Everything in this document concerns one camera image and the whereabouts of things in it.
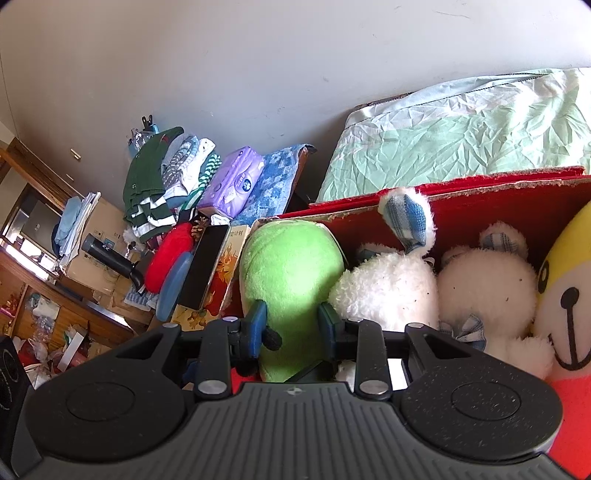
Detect black smartphone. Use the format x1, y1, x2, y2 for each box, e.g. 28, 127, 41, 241
177, 224, 232, 311

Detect wooden door frame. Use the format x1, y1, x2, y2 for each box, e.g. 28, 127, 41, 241
0, 120, 79, 222

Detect dark green jacket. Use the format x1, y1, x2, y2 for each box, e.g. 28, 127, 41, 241
122, 127, 185, 217

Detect green white striped shirt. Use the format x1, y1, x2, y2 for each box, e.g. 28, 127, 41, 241
126, 191, 175, 244

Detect cardboard box with papers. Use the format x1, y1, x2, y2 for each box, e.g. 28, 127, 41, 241
60, 196, 139, 305

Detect yellow tiger plush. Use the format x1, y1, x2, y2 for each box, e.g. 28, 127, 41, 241
531, 200, 591, 480

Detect blue patterned cushion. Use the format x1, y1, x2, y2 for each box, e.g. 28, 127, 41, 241
231, 144, 318, 227

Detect purple tissue pack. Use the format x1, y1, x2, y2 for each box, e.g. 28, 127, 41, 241
196, 146, 266, 217

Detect stack of papers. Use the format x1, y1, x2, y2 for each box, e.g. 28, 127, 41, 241
58, 191, 102, 268

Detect red plush pouch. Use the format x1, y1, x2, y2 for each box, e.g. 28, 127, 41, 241
145, 222, 197, 291

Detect white bear plush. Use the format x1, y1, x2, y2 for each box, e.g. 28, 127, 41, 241
436, 222, 555, 381

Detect wooden cabinet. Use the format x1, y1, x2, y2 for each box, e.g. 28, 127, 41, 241
0, 247, 155, 370

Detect blue round lid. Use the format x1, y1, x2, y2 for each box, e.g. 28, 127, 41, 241
156, 251, 195, 321

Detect holder with black clips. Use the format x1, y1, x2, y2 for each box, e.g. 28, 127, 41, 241
127, 115, 160, 153

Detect teal striped folded garment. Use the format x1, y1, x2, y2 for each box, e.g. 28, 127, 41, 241
178, 154, 222, 217

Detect long green plush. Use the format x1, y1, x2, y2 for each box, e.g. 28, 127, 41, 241
238, 219, 347, 384

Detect orange illustrated book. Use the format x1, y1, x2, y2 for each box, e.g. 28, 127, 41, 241
171, 224, 252, 333

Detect white bunny plush plaid ears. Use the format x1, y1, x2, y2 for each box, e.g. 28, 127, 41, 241
328, 187, 440, 384

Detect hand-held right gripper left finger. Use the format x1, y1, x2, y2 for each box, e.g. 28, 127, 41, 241
115, 300, 269, 400

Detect light blue cloth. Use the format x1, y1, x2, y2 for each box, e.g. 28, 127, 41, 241
52, 196, 84, 247

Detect black flashlight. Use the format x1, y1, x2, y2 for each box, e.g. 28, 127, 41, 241
82, 233, 146, 294

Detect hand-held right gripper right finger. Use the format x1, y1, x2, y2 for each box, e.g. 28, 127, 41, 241
318, 302, 483, 400

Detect red cardboard box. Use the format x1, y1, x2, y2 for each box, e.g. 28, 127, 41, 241
228, 166, 591, 384

